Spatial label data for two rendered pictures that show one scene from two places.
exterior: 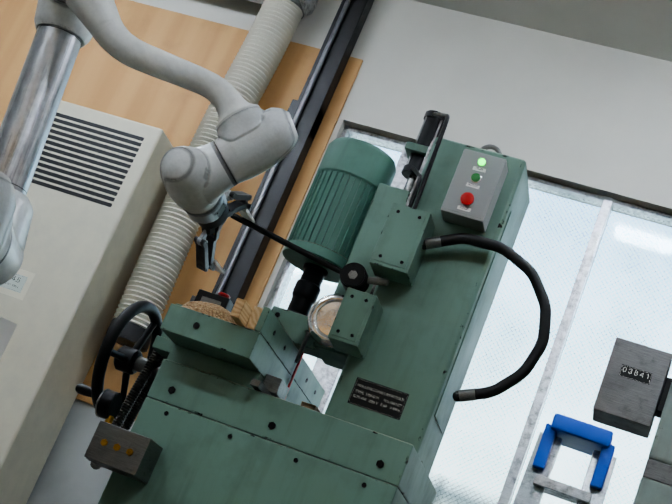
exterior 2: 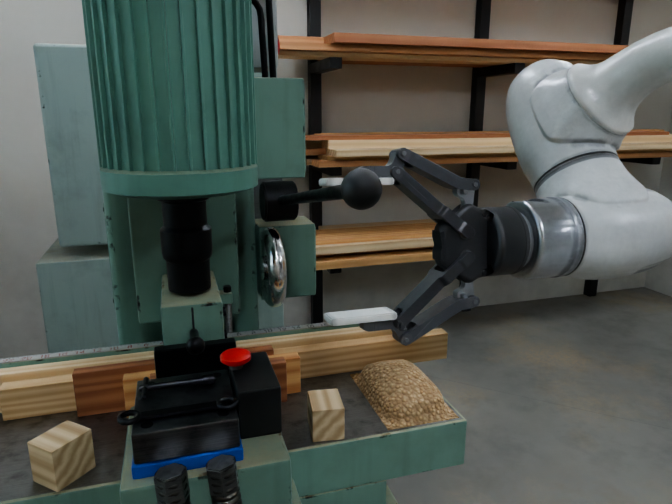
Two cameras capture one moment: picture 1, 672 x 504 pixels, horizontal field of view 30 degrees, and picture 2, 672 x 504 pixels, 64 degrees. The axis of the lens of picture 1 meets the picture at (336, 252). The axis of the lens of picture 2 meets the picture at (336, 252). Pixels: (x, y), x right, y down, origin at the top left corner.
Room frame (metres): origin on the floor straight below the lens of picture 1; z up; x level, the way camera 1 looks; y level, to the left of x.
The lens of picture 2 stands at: (3.03, 0.65, 1.25)
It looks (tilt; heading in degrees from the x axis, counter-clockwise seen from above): 14 degrees down; 235
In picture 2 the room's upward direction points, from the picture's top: straight up
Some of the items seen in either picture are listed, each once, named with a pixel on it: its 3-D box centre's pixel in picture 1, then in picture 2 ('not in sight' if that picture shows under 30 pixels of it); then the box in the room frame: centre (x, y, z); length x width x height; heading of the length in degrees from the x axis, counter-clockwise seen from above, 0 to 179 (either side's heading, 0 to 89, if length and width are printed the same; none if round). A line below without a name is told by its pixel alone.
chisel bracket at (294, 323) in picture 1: (296, 335); (193, 317); (2.81, 0.01, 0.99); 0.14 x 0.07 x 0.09; 72
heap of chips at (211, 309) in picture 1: (213, 313); (400, 381); (2.61, 0.19, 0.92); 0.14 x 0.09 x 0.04; 72
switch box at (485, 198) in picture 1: (474, 190); (254, 20); (2.58, -0.23, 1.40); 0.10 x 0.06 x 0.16; 72
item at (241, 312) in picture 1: (270, 352); (248, 369); (2.75, 0.05, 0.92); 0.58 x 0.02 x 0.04; 162
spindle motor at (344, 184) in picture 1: (340, 210); (173, 50); (2.81, 0.03, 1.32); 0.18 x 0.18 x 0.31
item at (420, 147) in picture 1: (427, 147); not in sight; (2.77, -0.10, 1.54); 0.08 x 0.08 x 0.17; 72
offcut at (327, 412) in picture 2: not in sight; (325, 414); (2.73, 0.20, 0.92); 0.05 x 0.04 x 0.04; 65
